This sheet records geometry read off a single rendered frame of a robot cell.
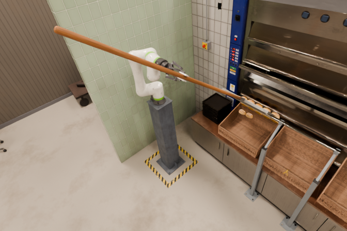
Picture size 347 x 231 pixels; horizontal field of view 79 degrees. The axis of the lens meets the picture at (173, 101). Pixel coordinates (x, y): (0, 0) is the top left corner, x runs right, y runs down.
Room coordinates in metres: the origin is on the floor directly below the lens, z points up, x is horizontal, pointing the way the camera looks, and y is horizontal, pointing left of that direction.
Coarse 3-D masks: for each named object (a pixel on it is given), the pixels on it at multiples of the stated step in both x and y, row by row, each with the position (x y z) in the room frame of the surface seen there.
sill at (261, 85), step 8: (248, 80) 2.08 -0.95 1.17; (256, 80) 2.05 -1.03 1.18; (264, 88) 1.90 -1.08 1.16; (272, 88) 1.87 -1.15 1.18; (280, 96) 1.74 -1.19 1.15; (288, 96) 1.69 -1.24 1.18; (296, 104) 1.60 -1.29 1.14; (304, 104) 1.54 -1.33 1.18; (320, 112) 1.41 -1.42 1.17; (328, 112) 1.39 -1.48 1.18; (336, 120) 1.29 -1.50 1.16; (344, 120) 1.27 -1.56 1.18
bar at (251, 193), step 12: (276, 120) 1.39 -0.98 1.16; (276, 132) 1.31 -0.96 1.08; (300, 132) 1.21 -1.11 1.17; (324, 144) 1.04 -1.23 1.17; (264, 156) 1.22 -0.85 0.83; (324, 168) 0.90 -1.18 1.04; (252, 192) 1.22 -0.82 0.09; (312, 192) 0.83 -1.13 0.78; (300, 204) 0.84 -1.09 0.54; (288, 228) 0.81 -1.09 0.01
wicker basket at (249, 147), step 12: (240, 108) 2.06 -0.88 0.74; (228, 120) 1.92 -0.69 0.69; (240, 120) 1.99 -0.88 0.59; (252, 120) 1.88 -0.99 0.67; (264, 120) 1.78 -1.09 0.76; (228, 132) 1.68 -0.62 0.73; (240, 132) 1.78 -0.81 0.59; (252, 132) 1.75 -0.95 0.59; (264, 132) 1.71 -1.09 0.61; (240, 144) 1.59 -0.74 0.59; (252, 144) 1.56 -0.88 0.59; (264, 144) 1.47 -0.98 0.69
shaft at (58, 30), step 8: (56, 32) 0.82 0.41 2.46; (64, 32) 0.83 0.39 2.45; (72, 32) 0.85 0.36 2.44; (80, 40) 0.86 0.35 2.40; (88, 40) 0.88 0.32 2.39; (104, 48) 0.91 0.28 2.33; (112, 48) 0.93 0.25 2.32; (120, 56) 0.95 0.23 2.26; (128, 56) 0.97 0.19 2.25; (136, 56) 1.00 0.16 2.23; (144, 64) 1.01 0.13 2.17; (152, 64) 1.04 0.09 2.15; (168, 72) 1.10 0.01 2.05; (176, 72) 1.14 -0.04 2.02; (192, 80) 1.20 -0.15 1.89; (216, 88) 1.35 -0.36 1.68; (232, 96) 1.48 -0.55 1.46
